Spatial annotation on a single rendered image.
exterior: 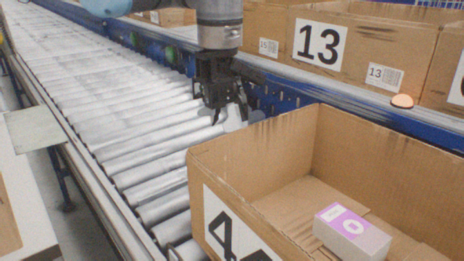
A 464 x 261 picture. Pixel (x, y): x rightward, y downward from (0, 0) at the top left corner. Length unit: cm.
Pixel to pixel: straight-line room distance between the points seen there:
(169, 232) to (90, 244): 113
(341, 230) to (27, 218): 54
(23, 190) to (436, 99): 86
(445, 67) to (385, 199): 29
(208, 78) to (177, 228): 30
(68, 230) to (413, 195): 155
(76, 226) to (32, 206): 110
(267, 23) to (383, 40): 36
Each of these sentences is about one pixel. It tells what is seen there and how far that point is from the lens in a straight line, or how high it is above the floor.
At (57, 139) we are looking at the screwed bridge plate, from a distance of 93.
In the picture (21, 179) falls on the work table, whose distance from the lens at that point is 81.
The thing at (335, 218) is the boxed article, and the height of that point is 80.
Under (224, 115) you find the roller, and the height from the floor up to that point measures 74.
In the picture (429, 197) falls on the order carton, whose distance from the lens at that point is 57.
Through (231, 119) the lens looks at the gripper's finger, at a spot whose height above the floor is 86.
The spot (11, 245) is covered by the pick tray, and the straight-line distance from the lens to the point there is 63.
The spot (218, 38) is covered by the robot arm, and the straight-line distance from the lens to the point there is 61.
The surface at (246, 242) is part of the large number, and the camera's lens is 39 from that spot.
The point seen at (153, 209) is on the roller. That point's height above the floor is 75.
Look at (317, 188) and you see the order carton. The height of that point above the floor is 76.
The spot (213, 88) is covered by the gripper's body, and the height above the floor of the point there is 93.
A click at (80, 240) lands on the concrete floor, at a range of 173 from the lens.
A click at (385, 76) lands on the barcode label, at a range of 79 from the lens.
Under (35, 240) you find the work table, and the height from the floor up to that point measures 75.
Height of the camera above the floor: 115
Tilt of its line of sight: 28 degrees down
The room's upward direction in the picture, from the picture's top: straight up
